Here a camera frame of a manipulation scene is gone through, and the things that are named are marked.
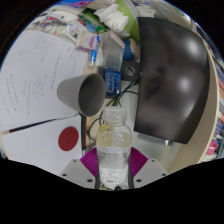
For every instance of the clear plastic water bottle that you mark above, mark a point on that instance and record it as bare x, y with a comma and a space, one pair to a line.
114, 150

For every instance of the flat round red coaster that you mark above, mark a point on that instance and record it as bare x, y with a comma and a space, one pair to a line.
68, 138

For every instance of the white printed paper sheet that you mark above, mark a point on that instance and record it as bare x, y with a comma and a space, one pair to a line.
33, 76

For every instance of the stack of white napkins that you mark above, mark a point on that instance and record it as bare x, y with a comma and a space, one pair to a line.
111, 16

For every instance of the clear plastic box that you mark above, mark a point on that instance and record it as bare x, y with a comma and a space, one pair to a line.
115, 53

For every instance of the black computer monitor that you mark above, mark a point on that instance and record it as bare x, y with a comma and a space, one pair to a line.
170, 80

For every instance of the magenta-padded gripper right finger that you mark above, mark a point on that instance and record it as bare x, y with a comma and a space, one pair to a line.
138, 161

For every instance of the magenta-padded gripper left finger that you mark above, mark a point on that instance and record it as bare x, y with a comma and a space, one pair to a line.
89, 161

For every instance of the grey ribbed cup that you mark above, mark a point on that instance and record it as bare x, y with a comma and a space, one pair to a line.
71, 93

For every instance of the blue circuit board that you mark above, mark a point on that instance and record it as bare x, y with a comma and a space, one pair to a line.
112, 81

